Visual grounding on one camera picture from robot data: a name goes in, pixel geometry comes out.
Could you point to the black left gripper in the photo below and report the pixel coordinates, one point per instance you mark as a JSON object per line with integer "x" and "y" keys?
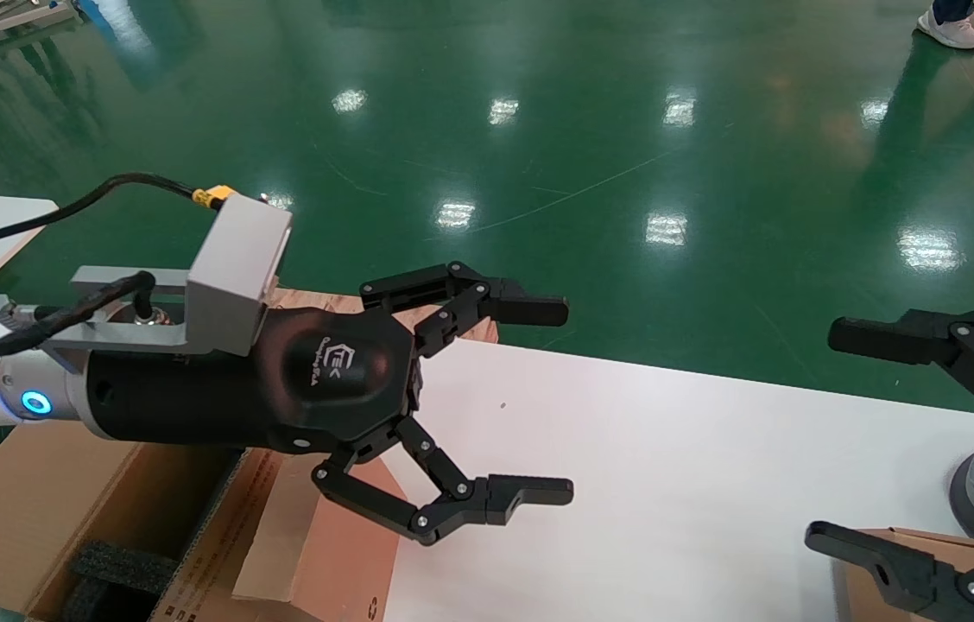
{"x": 332, "y": 380}

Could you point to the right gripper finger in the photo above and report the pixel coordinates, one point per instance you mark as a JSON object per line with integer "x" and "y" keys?
{"x": 884, "y": 339}
{"x": 901, "y": 579}

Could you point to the large open cardboard box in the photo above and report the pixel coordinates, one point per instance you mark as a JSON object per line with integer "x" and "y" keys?
{"x": 21, "y": 510}

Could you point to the small brown cardboard carton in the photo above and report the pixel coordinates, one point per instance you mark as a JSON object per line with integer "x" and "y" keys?
{"x": 851, "y": 605}

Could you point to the wooden pallet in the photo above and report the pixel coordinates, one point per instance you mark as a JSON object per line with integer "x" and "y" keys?
{"x": 306, "y": 301}

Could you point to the white sneaker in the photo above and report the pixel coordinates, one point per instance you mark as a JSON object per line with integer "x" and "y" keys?
{"x": 953, "y": 33}

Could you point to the blue jeans leg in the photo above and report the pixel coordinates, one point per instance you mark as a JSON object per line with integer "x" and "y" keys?
{"x": 953, "y": 9}

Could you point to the black foam insert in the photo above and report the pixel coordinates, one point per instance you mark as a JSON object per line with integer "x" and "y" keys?
{"x": 124, "y": 566}

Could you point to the grey metal stand frame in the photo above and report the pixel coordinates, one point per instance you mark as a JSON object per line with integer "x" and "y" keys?
{"x": 29, "y": 19}

